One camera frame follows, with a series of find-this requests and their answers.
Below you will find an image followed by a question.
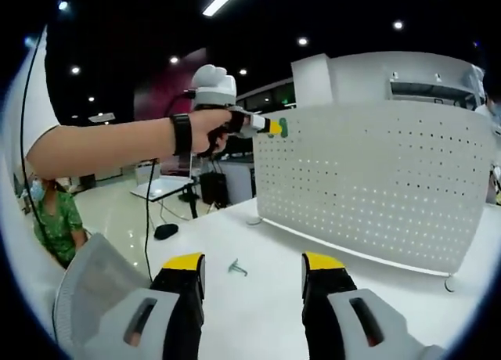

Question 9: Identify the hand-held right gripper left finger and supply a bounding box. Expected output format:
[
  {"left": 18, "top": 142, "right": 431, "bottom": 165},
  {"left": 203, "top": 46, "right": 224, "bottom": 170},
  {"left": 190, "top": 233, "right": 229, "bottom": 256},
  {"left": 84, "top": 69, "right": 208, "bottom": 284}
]
[{"left": 74, "top": 252, "right": 207, "bottom": 360}]

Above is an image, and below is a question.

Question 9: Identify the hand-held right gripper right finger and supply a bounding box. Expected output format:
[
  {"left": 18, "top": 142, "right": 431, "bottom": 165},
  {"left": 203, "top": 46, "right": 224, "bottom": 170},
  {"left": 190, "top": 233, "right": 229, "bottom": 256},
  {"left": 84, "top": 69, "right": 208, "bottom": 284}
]
[{"left": 300, "top": 251, "right": 447, "bottom": 360}]

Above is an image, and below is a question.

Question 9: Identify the white perforated mounting plate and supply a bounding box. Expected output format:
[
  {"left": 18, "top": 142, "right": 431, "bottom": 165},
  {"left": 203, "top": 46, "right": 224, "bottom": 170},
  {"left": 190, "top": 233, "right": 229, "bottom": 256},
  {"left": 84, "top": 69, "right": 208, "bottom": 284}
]
[{"left": 245, "top": 100, "right": 497, "bottom": 293}]

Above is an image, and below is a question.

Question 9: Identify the person's left hand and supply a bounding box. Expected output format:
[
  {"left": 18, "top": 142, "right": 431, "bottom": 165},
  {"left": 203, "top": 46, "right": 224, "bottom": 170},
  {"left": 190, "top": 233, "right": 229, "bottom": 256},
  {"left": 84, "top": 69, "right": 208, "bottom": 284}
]
[{"left": 189, "top": 109, "right": 235, "bottom": 157}]

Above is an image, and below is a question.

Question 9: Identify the black wristband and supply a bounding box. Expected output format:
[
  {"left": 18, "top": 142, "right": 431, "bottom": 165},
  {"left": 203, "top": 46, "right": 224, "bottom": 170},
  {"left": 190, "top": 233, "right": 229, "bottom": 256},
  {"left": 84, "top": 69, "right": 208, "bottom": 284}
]
[{"left": 170, "top": 113, "right": 193, "bottom": 157}]

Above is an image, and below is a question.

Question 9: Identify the black computer mouse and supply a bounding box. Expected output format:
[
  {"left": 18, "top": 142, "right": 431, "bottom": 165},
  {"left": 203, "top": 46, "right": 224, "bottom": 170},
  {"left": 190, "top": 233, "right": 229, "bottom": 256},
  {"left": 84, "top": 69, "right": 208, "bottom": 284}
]
[{"left": 153, "top": 223, "right": 180, "bottom": 240}]

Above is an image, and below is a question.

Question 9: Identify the black computer tower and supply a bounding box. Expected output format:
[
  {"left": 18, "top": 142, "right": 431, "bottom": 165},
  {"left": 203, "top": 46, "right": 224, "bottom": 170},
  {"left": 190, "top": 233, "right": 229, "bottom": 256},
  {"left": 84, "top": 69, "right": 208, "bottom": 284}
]
[{"left": 200, "top": 171, "right": 229, "bottom": 209}]

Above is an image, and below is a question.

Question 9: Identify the linear ceiling light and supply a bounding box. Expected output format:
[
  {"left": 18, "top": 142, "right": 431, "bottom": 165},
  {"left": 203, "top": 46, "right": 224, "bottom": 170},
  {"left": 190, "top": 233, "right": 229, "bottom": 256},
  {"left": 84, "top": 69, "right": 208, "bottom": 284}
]
[{"left": 201, "top": 0, "right": 251, "bottom": 17}]

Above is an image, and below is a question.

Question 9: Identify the white mesh office chair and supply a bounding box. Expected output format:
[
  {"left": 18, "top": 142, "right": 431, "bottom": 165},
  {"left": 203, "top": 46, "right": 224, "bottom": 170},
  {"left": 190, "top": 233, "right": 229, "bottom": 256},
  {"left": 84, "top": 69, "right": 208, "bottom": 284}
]
[{"left": 52, "top": 232, "right": 157, "bottom": 360}]

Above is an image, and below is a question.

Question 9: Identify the grey metal shelving rack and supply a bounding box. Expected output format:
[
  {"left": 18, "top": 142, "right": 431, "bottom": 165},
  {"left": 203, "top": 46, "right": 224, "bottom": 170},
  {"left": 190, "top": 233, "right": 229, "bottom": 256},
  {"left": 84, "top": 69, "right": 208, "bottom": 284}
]
[{"left": 389, "top": 72, "right": 483, "bottom": 103}]

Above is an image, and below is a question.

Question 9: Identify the person's white shirt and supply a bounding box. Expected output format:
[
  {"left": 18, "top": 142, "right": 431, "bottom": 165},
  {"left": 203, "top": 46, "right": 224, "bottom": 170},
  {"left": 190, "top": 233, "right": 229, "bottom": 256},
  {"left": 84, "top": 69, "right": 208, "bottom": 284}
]
[{"left": 0, "top": 27, "right": 63, "bottom": 283}]

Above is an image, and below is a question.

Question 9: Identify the large red wall screen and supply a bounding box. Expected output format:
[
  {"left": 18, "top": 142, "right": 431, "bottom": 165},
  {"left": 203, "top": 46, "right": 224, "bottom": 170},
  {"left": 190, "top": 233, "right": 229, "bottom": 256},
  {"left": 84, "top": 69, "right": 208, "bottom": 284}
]
[{"left": 133, "top": 48, "right": 208, "bottom": 114}]

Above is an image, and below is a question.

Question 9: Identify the thin black cable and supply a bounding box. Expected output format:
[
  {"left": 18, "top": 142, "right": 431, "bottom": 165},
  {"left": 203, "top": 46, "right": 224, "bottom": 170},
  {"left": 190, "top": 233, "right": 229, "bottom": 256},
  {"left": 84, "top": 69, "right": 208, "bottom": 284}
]
[{"left": 19, "top": 33, "right": 55, "bottom": 256}]

